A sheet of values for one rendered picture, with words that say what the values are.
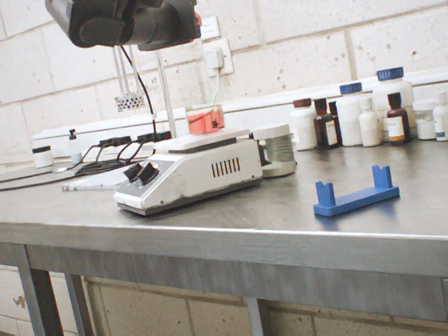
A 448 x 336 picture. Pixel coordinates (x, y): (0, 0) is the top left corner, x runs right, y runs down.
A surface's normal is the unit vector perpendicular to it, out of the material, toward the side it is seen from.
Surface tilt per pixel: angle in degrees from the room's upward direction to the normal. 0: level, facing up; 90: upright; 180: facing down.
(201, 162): 90
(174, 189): 90
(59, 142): 90
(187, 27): 90
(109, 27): 134
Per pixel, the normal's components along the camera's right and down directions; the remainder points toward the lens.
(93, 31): 0.56, 0.67
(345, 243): -0.65, 0.23
